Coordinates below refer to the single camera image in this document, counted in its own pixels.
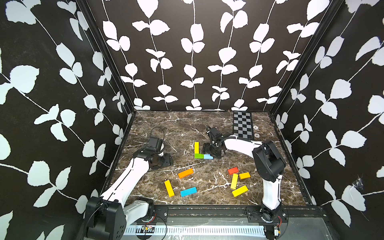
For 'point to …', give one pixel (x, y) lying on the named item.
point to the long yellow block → (169, 188)
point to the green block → (199, 156)
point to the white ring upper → (255, 127)
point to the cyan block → (188, 191)
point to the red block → (233, 170)
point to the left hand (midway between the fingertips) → (169, 160)
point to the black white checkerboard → (242, 124)
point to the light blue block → (207, 156)
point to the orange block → (185, 173)
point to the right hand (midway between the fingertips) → (203, 152)
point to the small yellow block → (244, 175)
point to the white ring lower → (256, 135)
